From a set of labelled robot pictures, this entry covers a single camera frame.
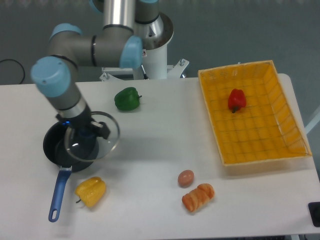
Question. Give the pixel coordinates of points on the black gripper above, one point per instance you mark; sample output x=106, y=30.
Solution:
x=79, y=117

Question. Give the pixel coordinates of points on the glass pot lid blue knob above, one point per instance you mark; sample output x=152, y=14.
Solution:
x=100, y=147

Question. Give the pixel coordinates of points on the dark saucepan blue handle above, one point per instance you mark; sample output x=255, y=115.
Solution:
x=54, y=149

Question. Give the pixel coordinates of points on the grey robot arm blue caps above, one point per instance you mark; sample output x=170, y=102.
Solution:
x=118, y=46

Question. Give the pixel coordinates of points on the green bell pepper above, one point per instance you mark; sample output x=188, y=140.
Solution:
x=127, y=99

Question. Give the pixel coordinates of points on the yellow bell pepper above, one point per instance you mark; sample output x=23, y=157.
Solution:
x=90, y=191

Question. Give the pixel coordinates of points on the brown egg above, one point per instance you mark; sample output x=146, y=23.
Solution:
x=185, y=178

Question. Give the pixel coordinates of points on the orange croissant bread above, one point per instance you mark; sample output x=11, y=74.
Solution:
x=198, y=197

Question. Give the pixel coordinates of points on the red bell pepper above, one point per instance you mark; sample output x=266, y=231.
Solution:
x=237, y=100

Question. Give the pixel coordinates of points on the yellow mesh basket tray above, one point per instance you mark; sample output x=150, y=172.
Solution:
x=266, y=129

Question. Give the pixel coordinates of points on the black device at table edge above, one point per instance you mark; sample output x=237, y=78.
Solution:
x=314, y=210

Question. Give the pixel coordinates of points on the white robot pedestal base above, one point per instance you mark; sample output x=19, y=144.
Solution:
x=155, y=36

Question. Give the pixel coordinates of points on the white table leg frame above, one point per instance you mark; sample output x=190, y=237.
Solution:
x=313, y=121

